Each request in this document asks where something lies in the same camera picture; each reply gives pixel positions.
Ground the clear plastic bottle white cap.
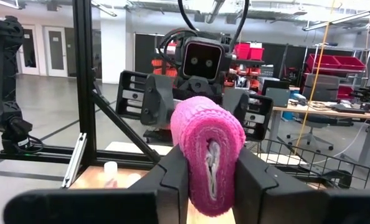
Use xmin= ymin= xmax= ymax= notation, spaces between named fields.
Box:
xmin=103 ymin=161 xmax=119 ymax=189

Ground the white opaque plastic bottle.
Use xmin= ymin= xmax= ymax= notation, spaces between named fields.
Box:
xmin=125 ymin=172 xmax=142 ymax=189

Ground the white building column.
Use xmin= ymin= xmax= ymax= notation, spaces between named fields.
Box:
xmin=100 ymin=9 xmax=126 ymax=85

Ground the wooden top desk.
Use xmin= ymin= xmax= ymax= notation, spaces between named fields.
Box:
xmin=272 ymin=101 xmax=370 ymax=166

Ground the grey office chair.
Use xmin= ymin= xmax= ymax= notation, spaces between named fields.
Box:
xmin=286 ymin=73 xmax=354 ymax=152

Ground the small red storage bin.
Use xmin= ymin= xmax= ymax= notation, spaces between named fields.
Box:
xmin=234 ymin=42 xmax=251 ymax=60
xmin=249 ymin=42 xmax=265 ymax=61

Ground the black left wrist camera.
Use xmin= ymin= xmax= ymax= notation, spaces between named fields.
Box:
xmin=180 ymin=37 xmax=226 ymax=83

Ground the silver aluminium bracket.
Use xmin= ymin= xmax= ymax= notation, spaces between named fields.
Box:
xmin=62 ymin=133 xmax=88 ymax=189

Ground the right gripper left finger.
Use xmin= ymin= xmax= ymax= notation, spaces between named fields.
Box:
xmin=2 ymin=144 xmax=191 ymax=224

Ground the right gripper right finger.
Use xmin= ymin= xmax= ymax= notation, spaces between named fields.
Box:
xmin=233 ymin=146 xmax=370 ymax=224

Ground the large red storage bin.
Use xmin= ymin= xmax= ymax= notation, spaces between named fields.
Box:
xmin=306 ymin=53 xmax=341 ymax=70
xmin=333 ymin=55 xmax=366 ymax=72

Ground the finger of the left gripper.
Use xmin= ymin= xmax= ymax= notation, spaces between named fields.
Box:
xmin=222 ymin=88 xmax=250 ymax=126
xmin=140 ymin=73 xmax=175 ymax=127

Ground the thin yellow hanging cord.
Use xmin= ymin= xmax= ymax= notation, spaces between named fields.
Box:
xmin=293 ymin=0 xmax=337 ymax=153

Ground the black wire basket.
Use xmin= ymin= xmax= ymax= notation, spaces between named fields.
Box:
xmin=256 ymin=138 xmax=370 ymax=191

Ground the grey equipment box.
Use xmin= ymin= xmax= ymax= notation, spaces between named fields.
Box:
xmin=265 ymin=87 xmax=291 ymax=108

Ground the pink bandage roll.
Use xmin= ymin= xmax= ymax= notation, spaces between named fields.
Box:
xmin=169 ymin=95 xmax=247 ymax=218

